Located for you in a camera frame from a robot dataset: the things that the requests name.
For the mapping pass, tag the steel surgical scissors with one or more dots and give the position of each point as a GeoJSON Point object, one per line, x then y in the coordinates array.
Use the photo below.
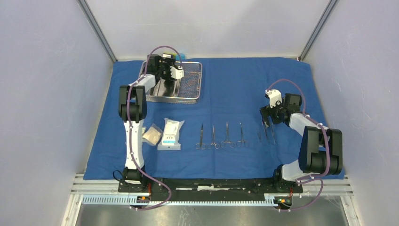
{"type": "Point", "coordinates": [200, 144]}

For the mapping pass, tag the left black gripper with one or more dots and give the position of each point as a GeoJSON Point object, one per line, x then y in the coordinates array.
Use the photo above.
{"type": "Point", "coordinates": [168, 77]}

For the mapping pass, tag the steel needle holder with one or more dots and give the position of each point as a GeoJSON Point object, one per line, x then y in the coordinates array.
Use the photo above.
{"type": "Point", "coordinates": [242, 141]}

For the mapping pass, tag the cyan blue block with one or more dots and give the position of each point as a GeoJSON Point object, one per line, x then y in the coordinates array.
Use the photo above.
{"type": "Point", "coordinates": [180, 57]}

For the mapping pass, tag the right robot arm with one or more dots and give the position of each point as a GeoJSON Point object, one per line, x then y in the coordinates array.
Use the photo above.
{"type": "Point", "coordinates": [321, 150]}

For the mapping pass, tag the steel toothed tissue forceps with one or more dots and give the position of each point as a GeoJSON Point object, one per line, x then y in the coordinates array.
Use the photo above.
{"type": "Point", "coordinates": [265, 135]}

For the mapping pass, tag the blue surgical wrap cloth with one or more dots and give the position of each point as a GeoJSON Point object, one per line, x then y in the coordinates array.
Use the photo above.
{"type": "Point", "coordinates": [233, 91]}

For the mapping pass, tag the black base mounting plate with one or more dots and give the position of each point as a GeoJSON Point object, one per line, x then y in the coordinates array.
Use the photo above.
{"type": "Point", "coordinates": [209, 190]}

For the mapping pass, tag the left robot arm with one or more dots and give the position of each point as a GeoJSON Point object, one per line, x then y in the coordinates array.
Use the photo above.
{"type": "Point", "coordinates": [133, 110]}

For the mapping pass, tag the metal mesh tray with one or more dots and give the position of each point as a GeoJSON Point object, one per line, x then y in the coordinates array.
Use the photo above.
{"type": "Point", "coordinates": [190, 86]}

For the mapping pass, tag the steel ring-handled forceps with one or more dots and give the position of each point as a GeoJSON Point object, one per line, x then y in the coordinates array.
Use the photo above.
{"type": "Point", "coordinates": [213, 143]}

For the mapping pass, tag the beige gauze packet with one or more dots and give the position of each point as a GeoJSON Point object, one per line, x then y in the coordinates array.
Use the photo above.
{"type": "Point", "coordinates": [153, 135]}

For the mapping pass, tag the slotted cable duct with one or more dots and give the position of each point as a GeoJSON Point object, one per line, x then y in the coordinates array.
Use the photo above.
{"type": "Point", "coordinates": [139, 200]}

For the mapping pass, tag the steel hemostat forceps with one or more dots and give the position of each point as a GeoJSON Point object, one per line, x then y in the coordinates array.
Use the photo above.
{"type": "Point", "coordinates": [227, 141]}

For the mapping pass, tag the white sterile packet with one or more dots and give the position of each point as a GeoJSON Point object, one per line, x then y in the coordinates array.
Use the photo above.
{"type": "Point", "coordinates": [170, 136]}

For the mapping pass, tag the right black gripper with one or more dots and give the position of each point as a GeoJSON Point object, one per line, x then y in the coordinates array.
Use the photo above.
{"type": "Point", "coordinates": [267, 111]}

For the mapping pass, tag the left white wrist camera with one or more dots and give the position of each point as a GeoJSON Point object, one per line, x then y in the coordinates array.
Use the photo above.
{"type": "Point", "coordinates": [177, 72]}

